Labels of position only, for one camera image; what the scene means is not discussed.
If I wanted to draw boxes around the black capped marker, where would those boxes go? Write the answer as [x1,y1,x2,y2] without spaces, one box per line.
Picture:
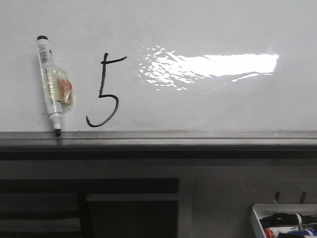
[260,213,317,228]

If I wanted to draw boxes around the white marker tray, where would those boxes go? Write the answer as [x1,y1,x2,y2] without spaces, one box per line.
[250,203,317,238]

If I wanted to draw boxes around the white whiteboard marker with tape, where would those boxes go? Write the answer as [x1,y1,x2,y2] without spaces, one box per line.
[36,35,73,137]

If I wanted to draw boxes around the red capped marker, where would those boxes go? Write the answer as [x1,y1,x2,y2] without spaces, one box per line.
[264,225,317,238]

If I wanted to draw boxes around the black tray hook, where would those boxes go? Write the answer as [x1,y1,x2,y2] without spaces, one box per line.
[299,192,307,204]
[273,191,280,204]

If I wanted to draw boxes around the right black tray hook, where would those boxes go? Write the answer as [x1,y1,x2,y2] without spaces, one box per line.
[299,192,307,204]

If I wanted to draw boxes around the white whiteboard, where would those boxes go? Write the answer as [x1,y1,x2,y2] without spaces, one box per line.
[0,0,317,132]

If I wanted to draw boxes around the left black tray hook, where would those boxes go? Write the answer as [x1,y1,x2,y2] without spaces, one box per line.
[273,191,280,204]

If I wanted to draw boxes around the grey metal whiteboard ledge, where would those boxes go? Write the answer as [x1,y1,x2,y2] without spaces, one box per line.
[0,130,317,152]

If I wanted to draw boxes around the dark box under ledge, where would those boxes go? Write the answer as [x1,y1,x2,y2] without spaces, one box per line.
[86,193,178,238]

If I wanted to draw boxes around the blue capped marker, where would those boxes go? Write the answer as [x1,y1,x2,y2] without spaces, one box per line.
[278,230,317,238]

